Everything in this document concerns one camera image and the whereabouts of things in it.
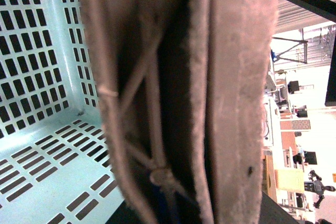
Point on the light teal plastic basket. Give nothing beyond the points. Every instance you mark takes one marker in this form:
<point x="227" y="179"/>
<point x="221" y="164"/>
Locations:
<point x="54" y="159"/>

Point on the brown basket handle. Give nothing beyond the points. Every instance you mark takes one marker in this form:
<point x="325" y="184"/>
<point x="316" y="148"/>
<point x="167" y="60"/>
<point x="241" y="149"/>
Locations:
<point x="180" y="86"/>

